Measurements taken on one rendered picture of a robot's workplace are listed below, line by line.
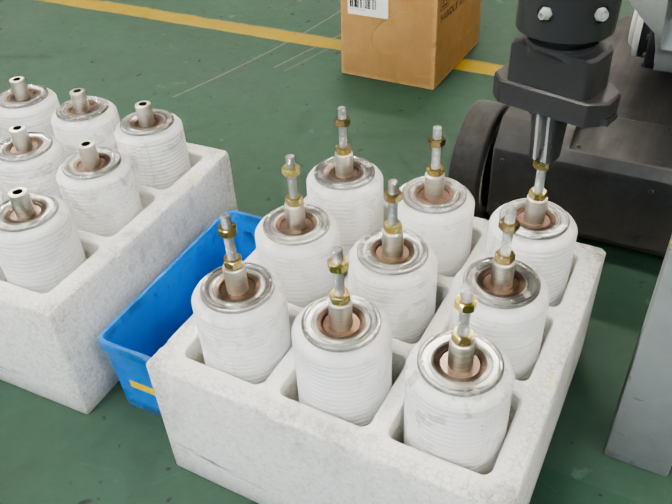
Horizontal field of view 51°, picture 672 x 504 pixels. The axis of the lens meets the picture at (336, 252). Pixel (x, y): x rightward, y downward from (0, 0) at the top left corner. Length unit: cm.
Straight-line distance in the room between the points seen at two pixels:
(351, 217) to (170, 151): 30
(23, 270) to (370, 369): 45
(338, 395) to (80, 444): 40
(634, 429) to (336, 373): 37
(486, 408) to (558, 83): 30
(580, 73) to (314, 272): 34
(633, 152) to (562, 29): 46
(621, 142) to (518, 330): 48
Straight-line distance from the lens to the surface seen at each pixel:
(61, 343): 90
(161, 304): 98
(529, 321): 70
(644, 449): 89
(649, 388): 82
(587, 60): 68
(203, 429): 79
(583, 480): 89
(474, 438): 64
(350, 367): 64
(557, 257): 79
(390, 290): 72
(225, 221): 66
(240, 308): 69
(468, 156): 110
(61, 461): 95
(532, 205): 79
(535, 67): 70
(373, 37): 167
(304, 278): 78
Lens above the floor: 72
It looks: 38 degrees down
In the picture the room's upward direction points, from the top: 3 degrees counter-clockwise
